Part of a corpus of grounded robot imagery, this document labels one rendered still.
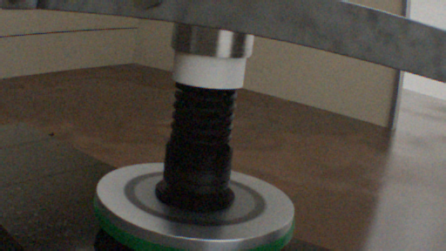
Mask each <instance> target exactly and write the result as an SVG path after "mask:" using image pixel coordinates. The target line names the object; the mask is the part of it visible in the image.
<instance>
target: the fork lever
mask: <svg viewBox="0 0 446 251"><path fill-rule="evenodd" d="M35 9H36V10H38V9H40V10H55V11H58V10H60V11H67V12H69V11H71V12H78V13H80V12H82V13H90V14H98V15H99V14H101V15H109V16H119V17H135V18H138V19H140V18H144V19H148V20H157V21H161V22H163V21H166V22H170V23H176V24H178V23H180V24H189V25H193V26H202V27H207V28H213V29H217V30H223V31H231V32H236V33H241V34H247V35H251V36H256V37H264V38H269V39H274V40H280V41H283V42H289V43H293V44H298V45H301V46H307V47H311V48H315V49H319V50H321V51H328V52H333V53H337V54H341V55H342V56H346V57H351V58H358V59H360V60H361V61H366V62H370V63H374V64H380V65H381V66H386V67H388V68H393V69H397V70H400V71H404V72H407V73H411V74H414V75H418V76H421V77H425V78H430V79H432V80H435V81H437V82H441V83H444V84H446V30H445V29H441V28H437V27H435V26H434V25H430V24H426V23H423V22H419V21H415V20H414V19H410V18H406V17H403V16H399V15H395V14H393V13H391V12H387V11H382V10H378V9H374V8H370V7H368V6H365V5H360V4H358V3H352V2H347V1H344V0H37V7H36V8H35Z"/></svg>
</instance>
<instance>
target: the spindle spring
mask: <svg viewBox="0 0 446 251"><path fill-rule="evenodd" d="M175 86H176V87H177V88H178V90H177V91H176V92H175V93H174V97H175V98H176V99H177V100H176V101H175V102H174V103H173V107H174V108H175V111H173V113H172V119H174V121H172V122H171V128H172V131H171V134H170V135H171V139H172V140H173V141H175V142H176V143H178V144H181V145H184V146H195V147H216V146H222V147H225V148H231V145H230V142H229V141H231V139H232V134H231V131H232V129H233V122H232V121H233V120H234V113H233V111H234V109H235V108H236V104H235V102H234V100H236V99H237V92H236V91H235V90H236V89H237V88H233V89H219V88H208V87H196V86H190V85H184V84H181V83H178V82H176V84H175ZM188 92H193V93H201V94H207V93H225V94H226V95H216V97H208V96H197V95H191V94H188ZM187 103H189V104H195V105H226V106H222V107H199V106H191V105H187ZM186 113H188V114H194V115H203V116H216V115H221V117H218V118H199V117H191V116H186V115H185V114H186ZM222 115H225V116H222ZM184 124H185V125H190V126H220V127H219V128H193V127H187V126H184ZM183 134H185V135H190V136H199V137H214V136H219V137H218V138H214V139H195V138H188V137H184V136H183ZM221 135H223V136H221Z"/></svg>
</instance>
